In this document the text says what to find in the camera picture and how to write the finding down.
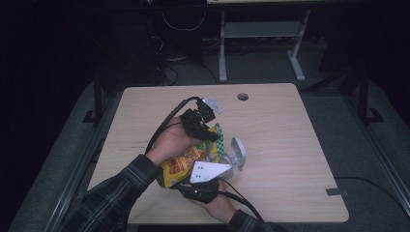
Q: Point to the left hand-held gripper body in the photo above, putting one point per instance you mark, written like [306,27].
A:
[193,122]

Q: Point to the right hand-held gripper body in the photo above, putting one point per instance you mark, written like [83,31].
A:
[206,172]

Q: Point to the yellow snack pouch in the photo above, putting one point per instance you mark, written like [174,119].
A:
[183,162]

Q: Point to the clear container with white lid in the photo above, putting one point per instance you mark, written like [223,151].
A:
[239,151]

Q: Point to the person's left hand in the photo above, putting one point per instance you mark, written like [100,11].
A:
[169,143]

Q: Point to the person's right hand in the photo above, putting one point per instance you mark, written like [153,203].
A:
[222,206]

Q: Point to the black metal stand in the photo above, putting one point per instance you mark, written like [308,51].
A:
[363,96]
[97,103]

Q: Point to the white-framed desk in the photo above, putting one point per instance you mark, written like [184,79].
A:
[257,29]

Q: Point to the grey tape strip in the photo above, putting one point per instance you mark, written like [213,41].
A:
[336,192]

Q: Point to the grey metal rail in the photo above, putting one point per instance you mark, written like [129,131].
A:
[380,151]
[75,183]

